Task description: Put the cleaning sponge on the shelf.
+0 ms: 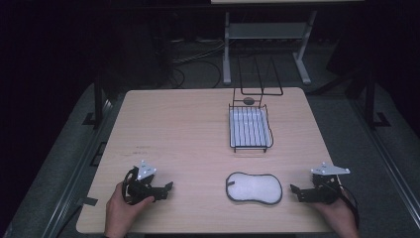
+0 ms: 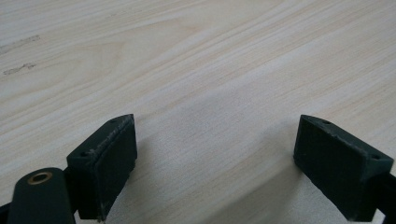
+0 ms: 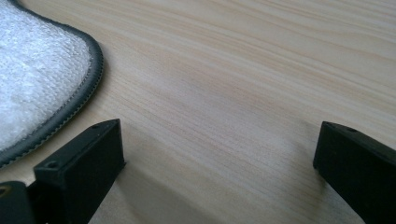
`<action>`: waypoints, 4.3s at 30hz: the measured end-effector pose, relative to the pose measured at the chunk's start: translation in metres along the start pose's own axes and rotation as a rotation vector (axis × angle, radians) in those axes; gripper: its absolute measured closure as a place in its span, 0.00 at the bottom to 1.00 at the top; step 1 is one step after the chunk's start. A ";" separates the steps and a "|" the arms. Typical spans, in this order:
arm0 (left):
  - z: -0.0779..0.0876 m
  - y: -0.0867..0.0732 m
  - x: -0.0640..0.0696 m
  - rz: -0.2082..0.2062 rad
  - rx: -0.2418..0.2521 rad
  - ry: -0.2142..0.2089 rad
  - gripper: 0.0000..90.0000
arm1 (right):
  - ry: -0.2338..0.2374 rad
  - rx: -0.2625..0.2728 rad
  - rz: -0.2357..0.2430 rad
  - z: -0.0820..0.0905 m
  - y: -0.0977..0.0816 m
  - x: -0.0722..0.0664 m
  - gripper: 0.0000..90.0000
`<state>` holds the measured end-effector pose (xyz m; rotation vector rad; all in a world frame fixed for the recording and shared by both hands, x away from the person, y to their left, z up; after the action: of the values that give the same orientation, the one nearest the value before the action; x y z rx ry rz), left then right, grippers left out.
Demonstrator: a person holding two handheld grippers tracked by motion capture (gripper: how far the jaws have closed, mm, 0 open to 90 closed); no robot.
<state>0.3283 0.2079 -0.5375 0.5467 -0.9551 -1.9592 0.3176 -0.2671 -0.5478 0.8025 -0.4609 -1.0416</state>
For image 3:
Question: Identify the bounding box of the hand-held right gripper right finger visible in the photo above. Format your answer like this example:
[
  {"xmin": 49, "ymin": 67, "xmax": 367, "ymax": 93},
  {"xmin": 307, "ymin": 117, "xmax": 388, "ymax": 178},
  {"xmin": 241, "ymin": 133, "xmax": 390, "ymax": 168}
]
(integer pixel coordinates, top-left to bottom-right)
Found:
[{"xmin": 312, "ymin": 120, "xmax": 396, "ymax": 224}]

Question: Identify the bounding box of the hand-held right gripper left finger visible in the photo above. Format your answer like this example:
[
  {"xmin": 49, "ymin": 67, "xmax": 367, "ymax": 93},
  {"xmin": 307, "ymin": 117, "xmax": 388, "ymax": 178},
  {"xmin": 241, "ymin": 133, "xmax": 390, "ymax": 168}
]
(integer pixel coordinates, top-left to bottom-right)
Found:
[{"xmin": 27, "ymin": 118, "xmax": 127, "ymax": 224}]

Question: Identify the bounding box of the white mat with grey trim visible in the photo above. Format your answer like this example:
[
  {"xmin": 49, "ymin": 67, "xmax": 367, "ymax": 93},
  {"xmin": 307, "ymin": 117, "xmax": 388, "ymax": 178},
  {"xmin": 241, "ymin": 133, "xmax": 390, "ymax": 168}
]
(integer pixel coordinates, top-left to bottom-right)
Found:
[{"xmin": 0, "ymin": 0, "xmax": 105, "ymax": 169}]

